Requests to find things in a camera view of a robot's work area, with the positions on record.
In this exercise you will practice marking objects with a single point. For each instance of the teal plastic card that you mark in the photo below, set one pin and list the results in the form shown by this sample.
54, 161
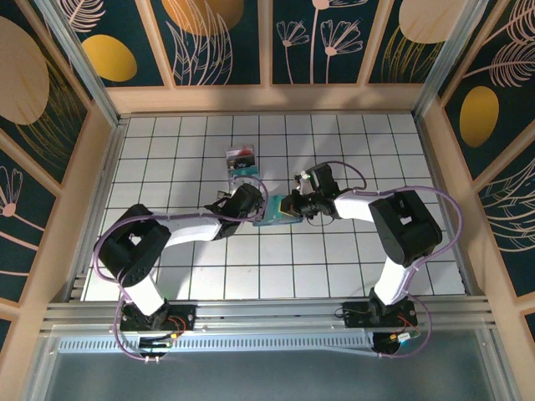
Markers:
246, 171
273, 209

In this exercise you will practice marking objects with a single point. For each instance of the clear packaged item box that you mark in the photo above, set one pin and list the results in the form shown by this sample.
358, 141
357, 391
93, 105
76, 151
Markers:
240, 181

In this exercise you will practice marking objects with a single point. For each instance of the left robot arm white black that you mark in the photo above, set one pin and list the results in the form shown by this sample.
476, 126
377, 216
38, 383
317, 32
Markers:
146, 292

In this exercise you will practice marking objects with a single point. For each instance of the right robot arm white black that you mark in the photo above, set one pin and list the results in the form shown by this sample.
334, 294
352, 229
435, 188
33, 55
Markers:
393, 288

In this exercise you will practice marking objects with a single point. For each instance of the black plastic card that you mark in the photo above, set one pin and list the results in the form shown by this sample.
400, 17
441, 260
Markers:
240, 160

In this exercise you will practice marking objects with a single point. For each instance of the white card with red circle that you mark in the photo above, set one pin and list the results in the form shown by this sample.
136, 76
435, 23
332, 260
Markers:
244, 149

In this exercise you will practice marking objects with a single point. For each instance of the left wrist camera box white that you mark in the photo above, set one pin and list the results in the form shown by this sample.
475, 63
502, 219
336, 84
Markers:
221, 194

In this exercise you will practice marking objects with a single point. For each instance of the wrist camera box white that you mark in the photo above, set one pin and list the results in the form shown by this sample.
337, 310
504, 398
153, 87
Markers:
221, 194
300, 179

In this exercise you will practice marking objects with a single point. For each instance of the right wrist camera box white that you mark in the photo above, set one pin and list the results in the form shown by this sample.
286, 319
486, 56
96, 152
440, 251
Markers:
300, 179

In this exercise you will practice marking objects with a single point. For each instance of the aluminium frame rail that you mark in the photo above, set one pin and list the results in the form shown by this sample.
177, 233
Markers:
271, 313

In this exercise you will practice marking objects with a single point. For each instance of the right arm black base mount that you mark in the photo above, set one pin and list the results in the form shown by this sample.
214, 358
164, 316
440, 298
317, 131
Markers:
355, 315

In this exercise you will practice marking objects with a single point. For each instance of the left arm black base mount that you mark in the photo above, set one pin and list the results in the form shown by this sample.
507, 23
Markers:
184, 315

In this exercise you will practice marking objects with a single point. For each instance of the aluminium corner post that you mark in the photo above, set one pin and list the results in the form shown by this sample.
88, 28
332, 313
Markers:
90, 79
443, 62

